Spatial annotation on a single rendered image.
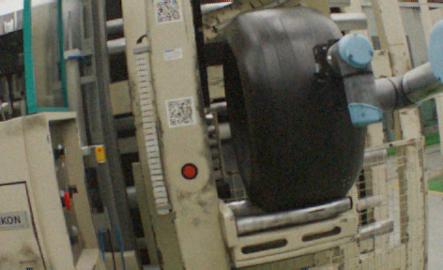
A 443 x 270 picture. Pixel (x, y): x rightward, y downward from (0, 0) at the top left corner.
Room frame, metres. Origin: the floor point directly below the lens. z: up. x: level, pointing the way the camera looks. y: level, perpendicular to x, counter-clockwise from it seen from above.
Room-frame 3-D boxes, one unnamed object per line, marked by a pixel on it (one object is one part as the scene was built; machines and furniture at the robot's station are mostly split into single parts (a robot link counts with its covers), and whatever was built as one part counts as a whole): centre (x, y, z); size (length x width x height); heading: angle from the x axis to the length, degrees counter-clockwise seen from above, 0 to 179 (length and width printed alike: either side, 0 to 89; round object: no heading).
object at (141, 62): (1.84, 0.19, 1.19); 0.05 x 0.04 x 0.48; 6
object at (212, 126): (2.28, 0.11, 1.05); 0.20 x 0.15 x 0.30; 96
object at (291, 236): (1.78, -0.16, 0.83); 0.36 x 0.09 x 0.06; 96
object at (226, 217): (1.90, 0.03, 0.90); 0.40 x 0.03 x 0.10; 6
